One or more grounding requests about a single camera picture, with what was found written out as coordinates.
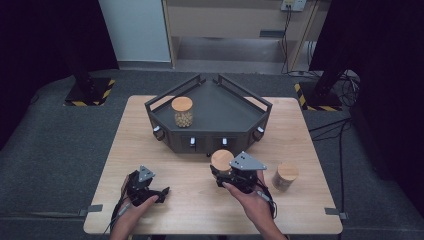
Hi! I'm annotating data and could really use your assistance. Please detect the person's right hand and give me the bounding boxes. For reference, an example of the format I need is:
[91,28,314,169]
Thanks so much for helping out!
[222,171,278,231]

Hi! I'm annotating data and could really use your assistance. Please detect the white wall power outlet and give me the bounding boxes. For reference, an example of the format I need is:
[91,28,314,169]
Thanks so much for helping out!
[280,0,307,13]

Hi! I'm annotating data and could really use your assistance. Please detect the person's left hand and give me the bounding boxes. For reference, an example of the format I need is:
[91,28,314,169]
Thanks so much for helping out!
[111,173,160,234]

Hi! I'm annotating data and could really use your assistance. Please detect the long black floor cable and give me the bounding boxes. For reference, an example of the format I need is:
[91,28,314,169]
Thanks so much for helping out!
[308,118,352,215]

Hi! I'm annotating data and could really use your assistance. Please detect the bamboo-lid jar of brown grains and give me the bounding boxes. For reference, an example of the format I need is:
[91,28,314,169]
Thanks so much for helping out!
[210,149,235,176]

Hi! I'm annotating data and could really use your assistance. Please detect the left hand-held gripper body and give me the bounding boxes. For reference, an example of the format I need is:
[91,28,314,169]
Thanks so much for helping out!
[125,165,158,207]

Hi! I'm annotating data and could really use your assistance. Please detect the black stand with striped base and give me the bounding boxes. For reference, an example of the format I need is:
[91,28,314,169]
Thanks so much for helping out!
[293,66,352,112]
[63,61,116,108]

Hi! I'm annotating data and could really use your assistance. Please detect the left hand-held gripper cable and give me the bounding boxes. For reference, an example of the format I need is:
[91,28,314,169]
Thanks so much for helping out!
[102,196,133,236]

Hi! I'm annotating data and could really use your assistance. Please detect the hand-held gripper cable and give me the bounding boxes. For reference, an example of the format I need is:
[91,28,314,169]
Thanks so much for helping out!
[102,196,133,236]
[256,189,279,220]

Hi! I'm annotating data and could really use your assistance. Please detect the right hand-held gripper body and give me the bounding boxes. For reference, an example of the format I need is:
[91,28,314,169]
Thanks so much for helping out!
[215,151,268,195]

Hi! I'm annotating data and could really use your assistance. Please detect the bamboo-lid jar of pale beans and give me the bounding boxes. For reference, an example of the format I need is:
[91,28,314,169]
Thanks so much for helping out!
[170,96,194,129]

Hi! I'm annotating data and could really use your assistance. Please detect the black cables from outlet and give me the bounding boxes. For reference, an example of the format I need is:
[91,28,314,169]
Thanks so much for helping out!
[280,6,313,77]

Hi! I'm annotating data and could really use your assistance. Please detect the bamboo-lid jar of dark grains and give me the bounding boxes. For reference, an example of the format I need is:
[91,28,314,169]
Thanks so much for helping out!
[271,162,300,193]

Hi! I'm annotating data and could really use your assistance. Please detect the tangle of black floor cables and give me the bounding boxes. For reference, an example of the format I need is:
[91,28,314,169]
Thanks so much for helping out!
[334,70,362,108]

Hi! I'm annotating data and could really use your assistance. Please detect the black curtain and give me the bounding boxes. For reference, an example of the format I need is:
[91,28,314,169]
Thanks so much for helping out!
[309,0,424,218]
[0,0,120,148]

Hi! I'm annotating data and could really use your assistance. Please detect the grey tape strip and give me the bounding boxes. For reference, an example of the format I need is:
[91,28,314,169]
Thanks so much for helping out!
[324,207,349,221]
[78,204,104,217]

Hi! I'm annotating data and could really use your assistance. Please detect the right hand-held gripper cable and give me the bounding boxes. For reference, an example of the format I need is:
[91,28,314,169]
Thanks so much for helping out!
[256,189,279,220]

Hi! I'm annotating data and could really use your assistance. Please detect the dark grey corner rack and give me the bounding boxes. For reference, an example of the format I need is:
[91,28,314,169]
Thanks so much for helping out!
[144,73,274,158]

